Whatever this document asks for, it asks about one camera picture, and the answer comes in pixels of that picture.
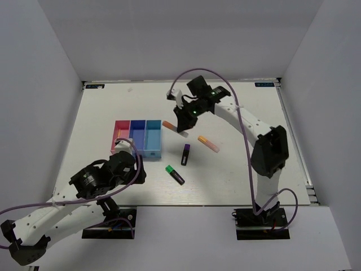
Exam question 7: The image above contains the corner table label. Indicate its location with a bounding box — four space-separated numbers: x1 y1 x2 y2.
85 84 105 89
254 82 275 88

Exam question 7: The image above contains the green cap black highlighter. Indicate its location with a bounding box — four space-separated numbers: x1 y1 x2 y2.
165 165 185 186

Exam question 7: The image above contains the orange cap clear highlighter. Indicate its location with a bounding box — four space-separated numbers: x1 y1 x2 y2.
162 120 188 138

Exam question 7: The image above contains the pink plastic drawer bin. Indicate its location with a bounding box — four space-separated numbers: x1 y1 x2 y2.
111 120 130 154

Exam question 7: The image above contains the dark blue plastic drawer bin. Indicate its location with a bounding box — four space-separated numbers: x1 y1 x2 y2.
129 120 146 156

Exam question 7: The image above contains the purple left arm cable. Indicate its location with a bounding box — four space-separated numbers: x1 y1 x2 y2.
0 137 142 249

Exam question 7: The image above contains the yellow cap pink highlighter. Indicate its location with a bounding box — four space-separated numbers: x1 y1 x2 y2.
197 135 219 153

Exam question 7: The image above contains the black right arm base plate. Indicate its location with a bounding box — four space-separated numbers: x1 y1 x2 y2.
232 208 290 241

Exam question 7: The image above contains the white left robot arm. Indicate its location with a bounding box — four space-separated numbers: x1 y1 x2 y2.
1 151 146 266

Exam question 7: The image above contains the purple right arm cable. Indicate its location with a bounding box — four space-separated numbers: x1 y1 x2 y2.
168 67 299 233

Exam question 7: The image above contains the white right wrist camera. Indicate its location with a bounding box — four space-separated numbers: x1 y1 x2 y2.
166 89 183 109

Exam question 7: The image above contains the purple cap black highlighter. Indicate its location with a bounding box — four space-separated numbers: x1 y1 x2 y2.
181 144 191 166

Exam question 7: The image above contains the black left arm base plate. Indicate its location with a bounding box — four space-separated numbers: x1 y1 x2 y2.
82 208 137 240

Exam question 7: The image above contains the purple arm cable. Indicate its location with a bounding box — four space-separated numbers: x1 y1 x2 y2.
168 67 299 233
0 137 142 249

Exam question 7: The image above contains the light blue plastic drawer bin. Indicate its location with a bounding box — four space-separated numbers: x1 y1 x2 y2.
143 120 162 159

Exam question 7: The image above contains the right corner table label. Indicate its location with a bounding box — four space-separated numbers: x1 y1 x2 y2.
254 82 275 88

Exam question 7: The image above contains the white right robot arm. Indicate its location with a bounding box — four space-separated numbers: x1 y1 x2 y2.
166 76 289 225

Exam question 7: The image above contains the left corner table label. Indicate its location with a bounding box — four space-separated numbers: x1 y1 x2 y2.
85 84 105 89

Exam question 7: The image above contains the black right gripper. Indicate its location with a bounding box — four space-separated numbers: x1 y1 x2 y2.
173 99 208 133

